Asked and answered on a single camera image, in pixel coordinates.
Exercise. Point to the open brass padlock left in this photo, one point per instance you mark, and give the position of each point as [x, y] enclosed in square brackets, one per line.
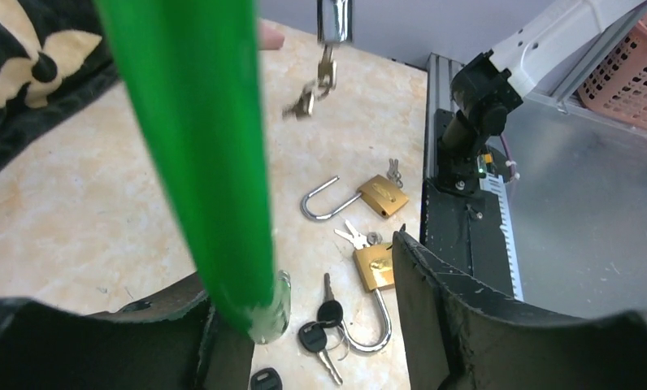
[375, 268]

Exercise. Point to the open brass padlock right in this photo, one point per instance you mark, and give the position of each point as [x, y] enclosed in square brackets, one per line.
[379, 193]

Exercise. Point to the keys of right padlock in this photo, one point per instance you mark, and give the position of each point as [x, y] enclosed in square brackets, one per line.
[393, 174]

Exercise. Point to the single black headed key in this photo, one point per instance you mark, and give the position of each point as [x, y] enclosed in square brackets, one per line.
[266, 379]

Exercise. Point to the keys of padlock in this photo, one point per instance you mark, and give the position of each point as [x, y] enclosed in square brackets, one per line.
[393, 174]
[356, 238]

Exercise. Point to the keys of left padlock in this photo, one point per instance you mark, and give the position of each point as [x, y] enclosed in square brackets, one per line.
[356, 238]

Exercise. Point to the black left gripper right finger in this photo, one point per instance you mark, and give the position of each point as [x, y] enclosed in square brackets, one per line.
[459, 333]

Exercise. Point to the black floral plush blanket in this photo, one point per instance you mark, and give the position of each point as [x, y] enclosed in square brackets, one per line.
[54, 62]

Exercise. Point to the open brass padlock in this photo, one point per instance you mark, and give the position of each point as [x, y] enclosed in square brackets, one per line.
[379, 193]
[375, 268]

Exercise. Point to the black headed keys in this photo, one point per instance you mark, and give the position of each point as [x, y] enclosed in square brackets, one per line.
[313, 337]

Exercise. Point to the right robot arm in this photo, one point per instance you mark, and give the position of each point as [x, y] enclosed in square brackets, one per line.
[494, 83]

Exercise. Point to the pink cloth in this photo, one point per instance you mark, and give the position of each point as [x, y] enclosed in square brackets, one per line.
[269, 38]

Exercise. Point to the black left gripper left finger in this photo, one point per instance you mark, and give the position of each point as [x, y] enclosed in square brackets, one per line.
[173, 339]

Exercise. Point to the green cable lock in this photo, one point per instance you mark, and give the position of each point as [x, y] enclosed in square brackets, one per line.
[191, 69]

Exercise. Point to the pink plastic basket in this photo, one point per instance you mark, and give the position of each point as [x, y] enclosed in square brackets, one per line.
[617, 87]

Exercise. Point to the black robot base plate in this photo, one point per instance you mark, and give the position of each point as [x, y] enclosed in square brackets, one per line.
[466, 222]

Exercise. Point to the silver cable lock keys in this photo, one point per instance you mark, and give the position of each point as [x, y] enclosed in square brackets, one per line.
[315, 90]

